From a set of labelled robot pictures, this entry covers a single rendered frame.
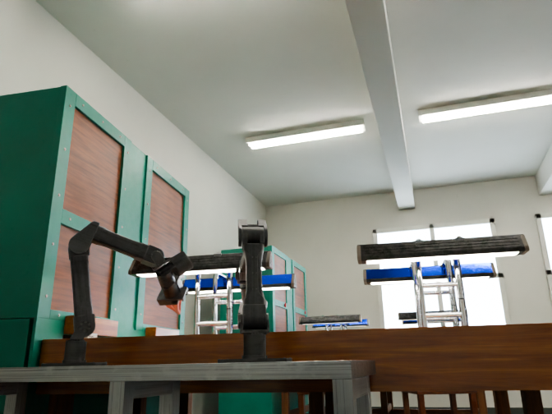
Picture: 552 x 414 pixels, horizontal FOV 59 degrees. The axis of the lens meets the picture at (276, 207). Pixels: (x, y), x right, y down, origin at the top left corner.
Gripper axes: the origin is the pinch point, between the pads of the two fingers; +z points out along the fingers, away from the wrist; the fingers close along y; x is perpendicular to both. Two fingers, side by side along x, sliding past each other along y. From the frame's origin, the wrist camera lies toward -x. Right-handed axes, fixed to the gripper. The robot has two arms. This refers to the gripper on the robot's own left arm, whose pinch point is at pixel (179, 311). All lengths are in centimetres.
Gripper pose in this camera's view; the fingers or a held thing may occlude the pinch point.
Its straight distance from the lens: 188.4
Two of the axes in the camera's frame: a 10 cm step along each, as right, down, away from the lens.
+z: 1.8, 8.4, 5.1
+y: -9.8, 0.9, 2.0
